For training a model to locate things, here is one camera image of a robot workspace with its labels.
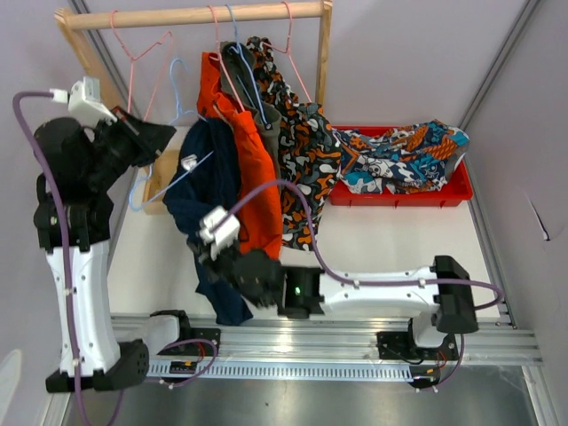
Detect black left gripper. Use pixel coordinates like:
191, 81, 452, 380
84, 105, 176, 190

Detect navy blue shorts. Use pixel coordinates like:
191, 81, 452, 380
163, 117, 253, 326

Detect pink hanger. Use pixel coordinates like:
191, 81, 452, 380
109, 10, 175, 121
207, 5, 245, 112
266, 1, 312, 102

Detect colourful graphic print shorts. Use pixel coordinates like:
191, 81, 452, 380
333, 120, 469, 194

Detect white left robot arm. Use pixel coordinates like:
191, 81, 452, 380
34, 106, 177, 393

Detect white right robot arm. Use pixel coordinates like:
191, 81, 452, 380
188, 243, 478, 334

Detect olive grey shorts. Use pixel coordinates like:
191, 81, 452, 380
221, 42, 281, 178

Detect orange black camouflage shorts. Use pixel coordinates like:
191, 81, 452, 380
246, 36, 341, 251

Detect wooden clothes rack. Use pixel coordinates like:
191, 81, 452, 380
54, 1, 333, 216

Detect red plastic tray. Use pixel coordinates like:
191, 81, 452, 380
330, 126, 473, 208

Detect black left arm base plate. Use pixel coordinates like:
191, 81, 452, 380
174, 327, 221, 357

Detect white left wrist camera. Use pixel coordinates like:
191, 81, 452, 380
49, 75, 117, 128

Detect aluminium mounting rail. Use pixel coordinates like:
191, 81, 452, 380
189, 315, 543, 367

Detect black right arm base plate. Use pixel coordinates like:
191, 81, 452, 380
375, 331, 459, 365

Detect white slotted cable duct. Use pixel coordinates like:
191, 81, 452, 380
147, 359, 413, 383

